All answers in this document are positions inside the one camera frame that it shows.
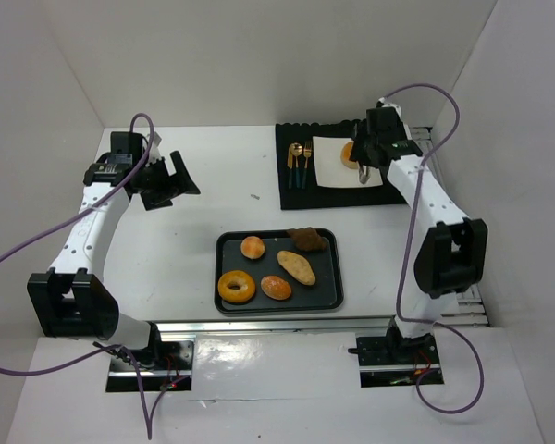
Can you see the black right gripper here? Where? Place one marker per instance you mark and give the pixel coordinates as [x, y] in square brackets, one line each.
[367, 154]

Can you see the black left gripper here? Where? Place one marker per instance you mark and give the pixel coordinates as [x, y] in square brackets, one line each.
[165, 183]

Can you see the pale glazed ring donut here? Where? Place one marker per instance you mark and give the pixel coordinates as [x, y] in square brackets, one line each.
[345, 156]

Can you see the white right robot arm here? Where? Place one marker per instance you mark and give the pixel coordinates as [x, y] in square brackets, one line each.
[444, 256]

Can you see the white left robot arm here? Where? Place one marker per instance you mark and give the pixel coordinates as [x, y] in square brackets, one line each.
[70, 298]

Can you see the oblong tan bread roll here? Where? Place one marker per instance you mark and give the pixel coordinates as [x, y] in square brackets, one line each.
[297, 266]

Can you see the white square plate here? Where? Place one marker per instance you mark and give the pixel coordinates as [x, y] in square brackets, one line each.
[331, 173]

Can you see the black placemat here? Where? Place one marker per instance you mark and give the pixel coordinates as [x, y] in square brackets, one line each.
[313, 196]

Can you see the round orange bun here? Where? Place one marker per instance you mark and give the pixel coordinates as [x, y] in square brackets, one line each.
[252, 247]

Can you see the black baking tray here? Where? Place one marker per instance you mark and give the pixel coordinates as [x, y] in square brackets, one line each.
[325, 295]

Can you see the brown chocolate swirl pastry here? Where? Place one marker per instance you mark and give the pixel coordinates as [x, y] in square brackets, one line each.
[307, 239]

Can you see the orange sugared bun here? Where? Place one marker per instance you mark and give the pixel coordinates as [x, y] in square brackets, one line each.
[276, 288]

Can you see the teal handled fork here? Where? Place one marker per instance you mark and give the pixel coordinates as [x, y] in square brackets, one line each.
[307, 154]

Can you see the teal handled spoon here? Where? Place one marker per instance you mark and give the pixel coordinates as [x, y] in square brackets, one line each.
[297, 152]

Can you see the teal handled knife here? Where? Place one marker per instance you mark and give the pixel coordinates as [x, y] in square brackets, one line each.
[290, 166]

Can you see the orange ring donut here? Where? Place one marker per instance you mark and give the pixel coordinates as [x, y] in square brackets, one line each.
[236, 287]

